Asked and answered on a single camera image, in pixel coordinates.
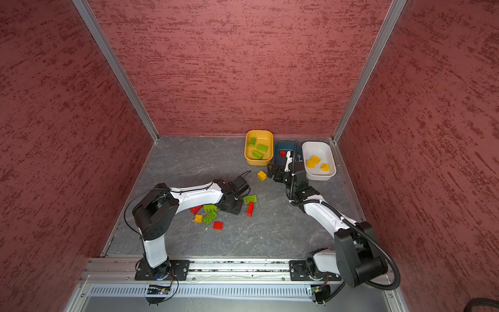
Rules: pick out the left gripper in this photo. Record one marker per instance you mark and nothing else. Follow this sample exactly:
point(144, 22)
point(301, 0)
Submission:
point(235, 210)

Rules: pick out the yellow lego brick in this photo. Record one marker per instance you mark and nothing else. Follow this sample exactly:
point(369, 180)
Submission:
point(316, 159)
point(325, 167)

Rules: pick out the corner aluminium post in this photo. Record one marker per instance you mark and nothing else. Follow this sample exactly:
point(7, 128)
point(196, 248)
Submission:
point(103, 44)
point(390, 20)

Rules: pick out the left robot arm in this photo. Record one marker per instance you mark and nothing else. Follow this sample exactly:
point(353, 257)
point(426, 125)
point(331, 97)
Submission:
point(155, 212)

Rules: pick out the teal plastic bin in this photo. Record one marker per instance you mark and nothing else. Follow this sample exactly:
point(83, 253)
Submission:
point(282, 161)

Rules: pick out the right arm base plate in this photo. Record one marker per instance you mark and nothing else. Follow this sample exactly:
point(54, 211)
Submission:
point(306, 271)

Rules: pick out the small orange lego brick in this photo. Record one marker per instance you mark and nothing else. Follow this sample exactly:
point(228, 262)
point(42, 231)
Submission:
point(198, 218)

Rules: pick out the green long lego brick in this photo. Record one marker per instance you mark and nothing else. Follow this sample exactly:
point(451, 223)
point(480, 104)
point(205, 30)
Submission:
point(210, 217)
point(262, 148)

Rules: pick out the yellow lego cube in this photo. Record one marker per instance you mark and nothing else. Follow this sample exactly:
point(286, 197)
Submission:
point(261, 175)

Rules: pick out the red long lego brick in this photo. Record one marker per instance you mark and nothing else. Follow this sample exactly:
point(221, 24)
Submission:
point(250, 209)
point(196, 210)

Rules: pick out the right corner aluminium post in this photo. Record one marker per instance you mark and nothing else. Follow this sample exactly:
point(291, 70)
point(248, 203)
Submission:
point(390, 20)

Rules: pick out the white plastic bin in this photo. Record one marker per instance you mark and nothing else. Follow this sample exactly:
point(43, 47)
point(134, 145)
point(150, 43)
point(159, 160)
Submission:
point(323, 151)

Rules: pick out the yellow plastic bin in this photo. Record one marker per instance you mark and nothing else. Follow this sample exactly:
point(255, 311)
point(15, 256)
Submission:
point(263, 137)

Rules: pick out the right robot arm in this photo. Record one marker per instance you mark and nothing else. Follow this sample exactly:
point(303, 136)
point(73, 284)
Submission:
point(358, 258)

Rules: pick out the aluminium front rail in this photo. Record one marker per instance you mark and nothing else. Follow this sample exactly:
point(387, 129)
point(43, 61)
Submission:
point(217, 284)

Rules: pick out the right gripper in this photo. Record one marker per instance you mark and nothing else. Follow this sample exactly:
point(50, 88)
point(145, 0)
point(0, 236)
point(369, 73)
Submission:
point(277, 177)

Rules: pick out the left corner aluminium post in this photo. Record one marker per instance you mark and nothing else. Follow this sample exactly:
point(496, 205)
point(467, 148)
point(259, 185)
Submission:
point(103, 44)

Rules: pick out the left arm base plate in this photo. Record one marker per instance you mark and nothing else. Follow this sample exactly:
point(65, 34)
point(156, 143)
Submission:
point(170, 270)

